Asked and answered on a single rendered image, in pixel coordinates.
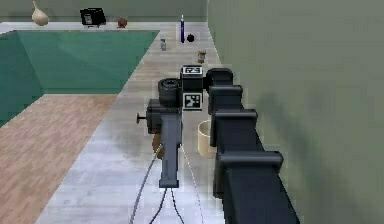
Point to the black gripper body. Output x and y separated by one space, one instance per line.
170 140

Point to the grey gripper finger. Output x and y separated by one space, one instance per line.
141 190
196 191

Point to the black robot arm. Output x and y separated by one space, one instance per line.
246 186

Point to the cream mug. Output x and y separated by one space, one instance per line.
204 140

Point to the brown white small jar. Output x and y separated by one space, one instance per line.
201 56

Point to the grey small shaker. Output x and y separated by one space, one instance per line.
163 45

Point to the dark round ball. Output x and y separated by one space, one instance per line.
190 38

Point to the blue tall bottle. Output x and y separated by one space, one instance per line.
182 31

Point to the reddish brown round object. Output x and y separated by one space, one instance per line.
122 22

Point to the black box appliance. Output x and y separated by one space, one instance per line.
93 16

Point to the cream gourd vase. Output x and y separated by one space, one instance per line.
40 16

